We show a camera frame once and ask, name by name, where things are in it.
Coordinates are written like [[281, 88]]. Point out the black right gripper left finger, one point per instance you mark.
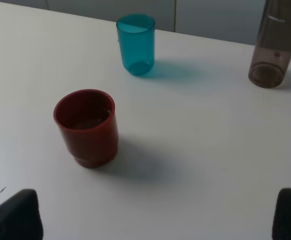
[[20, 217]]

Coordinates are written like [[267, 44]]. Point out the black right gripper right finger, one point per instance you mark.
[[281, 227]]

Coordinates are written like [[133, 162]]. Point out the smoky transparent water bottle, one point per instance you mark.
[[272, 53]]

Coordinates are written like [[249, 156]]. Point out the teal transparent plastic cup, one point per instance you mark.
[[136, 37]]

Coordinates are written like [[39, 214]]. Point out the red plastic cup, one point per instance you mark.
[[87, 122]]

